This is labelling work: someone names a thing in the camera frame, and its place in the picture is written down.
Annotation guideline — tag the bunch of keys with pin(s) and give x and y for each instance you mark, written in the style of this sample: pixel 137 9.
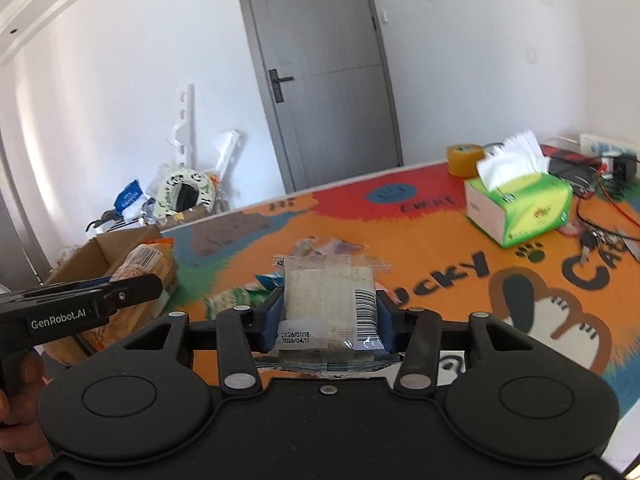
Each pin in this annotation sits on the bunch of keys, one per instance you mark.
pixel 592 240

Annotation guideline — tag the blue white plastic bag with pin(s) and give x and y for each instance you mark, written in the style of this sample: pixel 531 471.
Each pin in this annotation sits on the blue white plastic bag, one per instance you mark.
pixel 127 196

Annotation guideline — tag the yellow packing tape roll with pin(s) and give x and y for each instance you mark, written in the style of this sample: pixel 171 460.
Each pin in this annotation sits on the yellow packing tape roll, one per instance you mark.
pixel 462 160

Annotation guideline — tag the clear beige snack pack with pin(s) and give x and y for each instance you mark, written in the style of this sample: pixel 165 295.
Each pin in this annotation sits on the clear beige snack pack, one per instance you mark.
pixel 330 305

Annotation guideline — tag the colourful cartoon table mat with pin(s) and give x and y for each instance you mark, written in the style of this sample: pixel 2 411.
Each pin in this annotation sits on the colourful cartoon table mat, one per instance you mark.
pixel 414 220

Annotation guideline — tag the green tissue box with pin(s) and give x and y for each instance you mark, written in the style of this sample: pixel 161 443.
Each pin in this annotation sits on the green tissue box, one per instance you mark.
pixel 514 197

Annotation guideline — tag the large bread bag in box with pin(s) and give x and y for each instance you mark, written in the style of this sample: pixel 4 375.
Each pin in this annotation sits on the large bread bag in box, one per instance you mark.
pixel 149 273

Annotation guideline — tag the panda print toilet seat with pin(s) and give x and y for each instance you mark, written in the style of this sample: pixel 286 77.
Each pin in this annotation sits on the panda print toilet seat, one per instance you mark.
pixel 182 188

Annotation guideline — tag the black power adapter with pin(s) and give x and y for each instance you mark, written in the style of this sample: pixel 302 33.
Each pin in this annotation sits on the black power adapter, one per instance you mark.
pixel 625 167

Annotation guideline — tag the person's left hand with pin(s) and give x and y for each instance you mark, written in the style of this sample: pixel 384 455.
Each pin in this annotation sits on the person's left hand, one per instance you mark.
pixel 21 434

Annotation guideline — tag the white power strip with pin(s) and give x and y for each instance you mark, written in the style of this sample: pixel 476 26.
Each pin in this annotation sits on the white power strip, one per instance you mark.
pixel 592 145

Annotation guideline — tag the grey room door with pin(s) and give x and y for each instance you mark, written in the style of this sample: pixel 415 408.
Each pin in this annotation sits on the grey room door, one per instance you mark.
pixel 323 79

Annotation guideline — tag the blue snack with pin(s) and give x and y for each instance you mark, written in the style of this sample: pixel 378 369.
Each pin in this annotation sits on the blue snack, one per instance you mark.
pixel 270 282

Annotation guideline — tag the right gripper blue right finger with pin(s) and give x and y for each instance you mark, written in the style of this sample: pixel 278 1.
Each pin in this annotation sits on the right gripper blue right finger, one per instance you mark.
pixel 417 334

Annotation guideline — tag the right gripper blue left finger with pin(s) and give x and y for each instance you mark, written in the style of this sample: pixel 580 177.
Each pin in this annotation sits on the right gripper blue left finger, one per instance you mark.
pixel 240 332

